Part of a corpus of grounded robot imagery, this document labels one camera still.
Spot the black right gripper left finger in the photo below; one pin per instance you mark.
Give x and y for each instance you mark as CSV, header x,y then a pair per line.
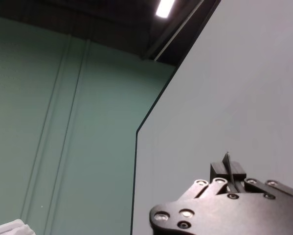
x,y
217,171

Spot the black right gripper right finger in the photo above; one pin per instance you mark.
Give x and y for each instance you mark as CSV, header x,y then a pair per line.
x,y
238,171

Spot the white ceiling light bar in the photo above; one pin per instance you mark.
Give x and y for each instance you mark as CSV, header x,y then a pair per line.
x,y
165,8

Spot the white ridged object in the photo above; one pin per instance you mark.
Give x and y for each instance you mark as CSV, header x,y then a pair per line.
x,y
9,227

